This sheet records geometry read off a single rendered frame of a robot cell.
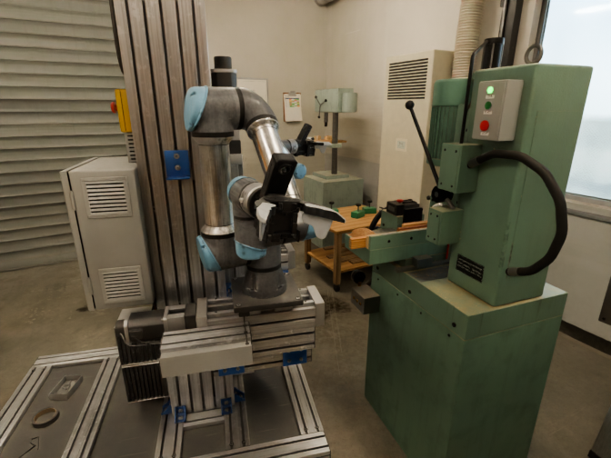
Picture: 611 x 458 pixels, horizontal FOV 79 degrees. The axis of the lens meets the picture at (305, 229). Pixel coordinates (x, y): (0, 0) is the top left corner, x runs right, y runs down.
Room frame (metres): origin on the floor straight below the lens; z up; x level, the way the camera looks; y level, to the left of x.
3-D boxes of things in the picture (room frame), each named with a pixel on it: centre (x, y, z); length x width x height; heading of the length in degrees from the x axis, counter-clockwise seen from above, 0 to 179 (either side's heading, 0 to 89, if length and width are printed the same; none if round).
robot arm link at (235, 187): (0.85, 0.14, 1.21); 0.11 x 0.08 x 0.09; 28
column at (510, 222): (1.18, -0.67, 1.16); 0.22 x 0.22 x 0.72; 20
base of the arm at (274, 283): (1.14, 0.14, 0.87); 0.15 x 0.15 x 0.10
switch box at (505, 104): (1.10, -0.54, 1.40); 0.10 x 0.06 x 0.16; 20
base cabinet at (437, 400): (1.34, -0.61, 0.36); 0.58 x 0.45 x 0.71; 20
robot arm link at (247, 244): (0.85, 0.12, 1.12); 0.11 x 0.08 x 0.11; 118
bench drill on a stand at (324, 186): (3.85, -0.30, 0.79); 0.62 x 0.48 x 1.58; 27
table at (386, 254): (1.53, -0.47, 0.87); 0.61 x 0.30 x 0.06; 110
